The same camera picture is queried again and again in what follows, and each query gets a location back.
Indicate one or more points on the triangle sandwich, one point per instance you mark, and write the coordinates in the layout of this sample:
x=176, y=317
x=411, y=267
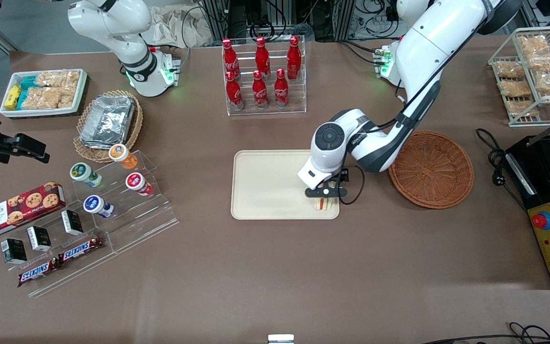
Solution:
x=323, y=204

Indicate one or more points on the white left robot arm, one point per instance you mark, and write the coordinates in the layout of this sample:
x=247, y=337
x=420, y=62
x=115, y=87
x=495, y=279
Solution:
x=423, y=52

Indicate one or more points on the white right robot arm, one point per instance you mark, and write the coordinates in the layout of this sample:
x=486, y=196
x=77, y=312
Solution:
x=117, y=38

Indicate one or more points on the beige plastic serving tray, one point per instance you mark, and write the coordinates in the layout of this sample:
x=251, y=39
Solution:
x=265, y=186

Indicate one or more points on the light wicker basket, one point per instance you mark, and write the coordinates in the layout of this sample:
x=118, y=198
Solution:
x=84, y=143

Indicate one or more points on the brown wicker basket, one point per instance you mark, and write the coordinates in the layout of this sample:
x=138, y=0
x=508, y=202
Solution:
x=439, y=177

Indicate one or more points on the white snack bin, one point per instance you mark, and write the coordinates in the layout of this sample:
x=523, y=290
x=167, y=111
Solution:
x=5, y=112

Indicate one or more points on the teal snack packet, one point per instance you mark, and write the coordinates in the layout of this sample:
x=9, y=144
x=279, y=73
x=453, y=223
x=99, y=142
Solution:
x=23, y=99
x=29, y=82

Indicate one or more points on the yellow snack packet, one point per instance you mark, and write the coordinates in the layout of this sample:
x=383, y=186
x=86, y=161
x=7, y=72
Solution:
x=12, y=96

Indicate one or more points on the red Walkers shortbread cookie box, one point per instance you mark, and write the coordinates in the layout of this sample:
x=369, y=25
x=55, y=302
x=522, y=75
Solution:
x=19, y=210

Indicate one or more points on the green lid gum jar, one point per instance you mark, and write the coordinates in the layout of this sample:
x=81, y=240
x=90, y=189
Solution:
x=83, y=173

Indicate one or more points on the silver foil container stack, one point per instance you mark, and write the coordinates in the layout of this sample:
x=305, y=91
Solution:
x=108, y=119

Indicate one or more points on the clear acrylic bottle rack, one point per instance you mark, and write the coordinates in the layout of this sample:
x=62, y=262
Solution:
x=265, y=107

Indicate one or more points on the small black carton box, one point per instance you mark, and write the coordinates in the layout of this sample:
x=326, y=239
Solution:
x=13, y=251
x=72, y=222
x=39, y=238

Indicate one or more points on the blue lid gum jar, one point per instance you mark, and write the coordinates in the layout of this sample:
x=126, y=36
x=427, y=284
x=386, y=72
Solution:
x=97, y=205

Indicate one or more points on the red Coca-Cola bottle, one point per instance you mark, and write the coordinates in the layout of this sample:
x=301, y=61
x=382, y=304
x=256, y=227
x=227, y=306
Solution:
x=281, y=90
x=229, y=57
x=262, y=56
x=259, y=91
x=233, y=93
x=294, y=55

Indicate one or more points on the orange lid gum jar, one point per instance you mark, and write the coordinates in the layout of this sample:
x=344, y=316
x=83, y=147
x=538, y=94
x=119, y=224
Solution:
x=121, y=155

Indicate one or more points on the red lid gum jar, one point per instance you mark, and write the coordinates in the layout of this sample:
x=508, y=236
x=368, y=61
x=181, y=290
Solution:
x=136, y=183

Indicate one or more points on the Snickers chocolate bar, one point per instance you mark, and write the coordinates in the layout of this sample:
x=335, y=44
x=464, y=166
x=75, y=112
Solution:
x=81, y=249
x=36, y=272

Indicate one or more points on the clear acrylic tiered snack rack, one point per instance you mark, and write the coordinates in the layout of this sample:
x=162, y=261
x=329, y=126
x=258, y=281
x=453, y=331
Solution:
x=132, y=215

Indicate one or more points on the beige crumpled cloth bag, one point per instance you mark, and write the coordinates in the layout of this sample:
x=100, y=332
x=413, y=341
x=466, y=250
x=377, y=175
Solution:
x=174, y=26

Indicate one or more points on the black countertop appliance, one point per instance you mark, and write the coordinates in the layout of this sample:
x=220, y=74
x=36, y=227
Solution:
x=537, y=167

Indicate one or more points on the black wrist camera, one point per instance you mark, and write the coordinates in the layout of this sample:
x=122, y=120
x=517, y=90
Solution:
x=341, y=175

